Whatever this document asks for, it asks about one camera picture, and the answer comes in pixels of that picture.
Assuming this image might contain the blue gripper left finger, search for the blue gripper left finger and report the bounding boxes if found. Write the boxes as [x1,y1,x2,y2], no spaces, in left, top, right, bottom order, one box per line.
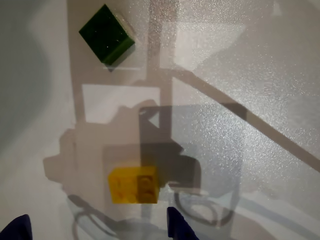
[0,213,34,240]

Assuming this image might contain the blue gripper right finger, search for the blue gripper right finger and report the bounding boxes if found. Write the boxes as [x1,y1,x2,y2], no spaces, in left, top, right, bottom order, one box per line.
[166,206,200,240]

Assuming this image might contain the yellow lego brick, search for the yellow lego brick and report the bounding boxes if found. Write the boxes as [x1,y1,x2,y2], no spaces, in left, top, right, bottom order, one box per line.
[107,166,161,205]

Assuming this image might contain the green lego brick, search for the green lego brick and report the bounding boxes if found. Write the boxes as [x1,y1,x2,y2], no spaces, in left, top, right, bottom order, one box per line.
[78,3,136,66]

